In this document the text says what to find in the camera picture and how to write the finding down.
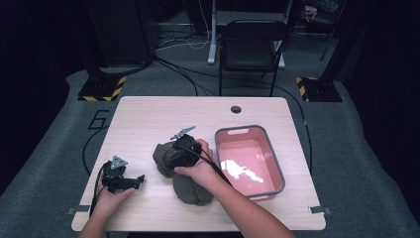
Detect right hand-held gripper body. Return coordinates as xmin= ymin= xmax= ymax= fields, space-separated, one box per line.
xmin=168 ymin=125 xmax=203 ymax=170

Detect black stand pole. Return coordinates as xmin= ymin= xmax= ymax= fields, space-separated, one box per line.
xmin=320 ymin=0 xmax=363 ymax=82
xmin=81 ymin=0 xmax=106 ymax=80

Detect black cabinet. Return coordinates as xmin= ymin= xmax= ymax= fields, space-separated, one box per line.
xmin=83 ymin=0 xmax=157 ymax=67

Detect hand-held gripper cable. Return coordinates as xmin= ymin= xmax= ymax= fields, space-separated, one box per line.
xmin=89 ymin=161 xmax=111 ymax=219
xmin=177 ymin=144 xmax=233 ymax=185

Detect person's left hand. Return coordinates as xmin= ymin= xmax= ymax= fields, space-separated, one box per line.
xmin=95 ymin=172 xmax=137 ymax=217

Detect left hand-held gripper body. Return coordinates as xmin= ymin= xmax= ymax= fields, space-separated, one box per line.
xmin=100 ymin=155 xmax=134 ymax=194

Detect black floor cable loop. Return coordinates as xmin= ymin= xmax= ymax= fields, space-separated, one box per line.
xmin=81 ymin=124 xmax=111 ymax=177

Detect left hand-held gripper cable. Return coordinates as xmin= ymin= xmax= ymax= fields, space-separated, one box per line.
xmin=89 ymin=161 xmax=111 ymax=219

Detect olive green cloth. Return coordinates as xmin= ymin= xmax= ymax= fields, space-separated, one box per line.
xmin=152 ymin=142 xmax=215 ymax=207

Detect right hand-held gripper cable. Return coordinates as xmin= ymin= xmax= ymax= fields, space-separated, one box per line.
xmin=177 ymin=144 xmax=233 ymax=185

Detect grey tape strip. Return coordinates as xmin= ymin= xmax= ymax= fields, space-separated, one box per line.
xmin=66 ymin=204 xmax=91 ymax=216
xmin=308 ymin=204 xmax=332 ymax=216

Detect person's right hand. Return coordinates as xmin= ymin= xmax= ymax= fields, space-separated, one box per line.
xmin=173 ymin=138 xmax=230 ymax=194

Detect black stand base hazard tape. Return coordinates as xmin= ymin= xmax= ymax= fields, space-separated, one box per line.
xmin=77 ymin=75 xmax=128 ymax=102
xmin=294 ymin=76 xmax=344 ymax=103

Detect pink basket with grey rim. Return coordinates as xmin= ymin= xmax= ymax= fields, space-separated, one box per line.
xmin=214 ymin=124 xmax=286 ymax=202

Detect white desk frame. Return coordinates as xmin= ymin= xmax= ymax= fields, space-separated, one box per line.
xmin=206 ymin=0 xmax=295 ymax=69

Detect black folding chair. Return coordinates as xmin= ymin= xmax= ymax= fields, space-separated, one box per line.
xmin=217 ymin=19 xmax=289 ymax=97

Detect white floor cables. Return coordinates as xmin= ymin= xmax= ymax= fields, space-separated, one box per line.
xmin=155 ymin=0 xmax=212 ymax=53

